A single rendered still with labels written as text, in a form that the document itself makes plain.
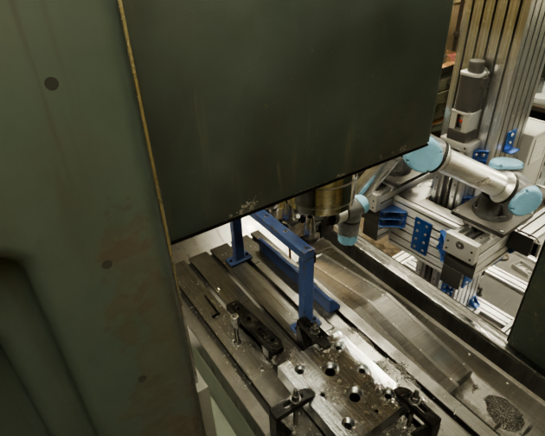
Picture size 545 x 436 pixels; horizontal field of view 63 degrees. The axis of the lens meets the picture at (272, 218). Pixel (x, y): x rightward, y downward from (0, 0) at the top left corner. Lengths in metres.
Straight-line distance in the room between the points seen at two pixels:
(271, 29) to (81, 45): 0.38
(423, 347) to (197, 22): 1.45
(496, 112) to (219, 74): 1.52
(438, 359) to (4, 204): 1.60
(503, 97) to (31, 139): 1.81
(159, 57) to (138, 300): 0.31
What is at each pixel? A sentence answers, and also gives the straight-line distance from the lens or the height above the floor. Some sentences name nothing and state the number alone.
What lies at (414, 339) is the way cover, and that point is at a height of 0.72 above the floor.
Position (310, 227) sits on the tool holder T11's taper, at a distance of 1.35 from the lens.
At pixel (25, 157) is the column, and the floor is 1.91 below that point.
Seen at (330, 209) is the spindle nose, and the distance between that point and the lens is 0.96.
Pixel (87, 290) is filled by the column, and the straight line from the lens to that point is 0.42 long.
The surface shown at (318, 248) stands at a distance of 1.34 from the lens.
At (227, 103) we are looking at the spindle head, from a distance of 0.66.
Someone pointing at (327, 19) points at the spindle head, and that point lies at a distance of 0.73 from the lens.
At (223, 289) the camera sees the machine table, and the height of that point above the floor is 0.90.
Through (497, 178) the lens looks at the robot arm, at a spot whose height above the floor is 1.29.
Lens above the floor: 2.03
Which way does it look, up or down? 34 degrees down
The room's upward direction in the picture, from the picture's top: 2 degrees counter-clockwise
